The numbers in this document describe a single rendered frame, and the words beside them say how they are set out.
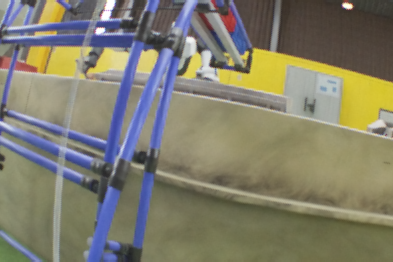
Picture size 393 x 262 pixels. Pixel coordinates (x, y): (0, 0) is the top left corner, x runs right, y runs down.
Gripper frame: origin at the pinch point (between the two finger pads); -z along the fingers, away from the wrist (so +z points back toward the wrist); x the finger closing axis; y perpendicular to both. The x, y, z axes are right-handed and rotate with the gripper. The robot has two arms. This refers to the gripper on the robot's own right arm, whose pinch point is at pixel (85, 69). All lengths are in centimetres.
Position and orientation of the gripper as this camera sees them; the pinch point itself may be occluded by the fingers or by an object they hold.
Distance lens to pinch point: 199.5
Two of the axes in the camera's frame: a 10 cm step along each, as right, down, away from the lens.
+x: 9.2, 1.9, -3.3
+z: 3.3, -8.4, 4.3
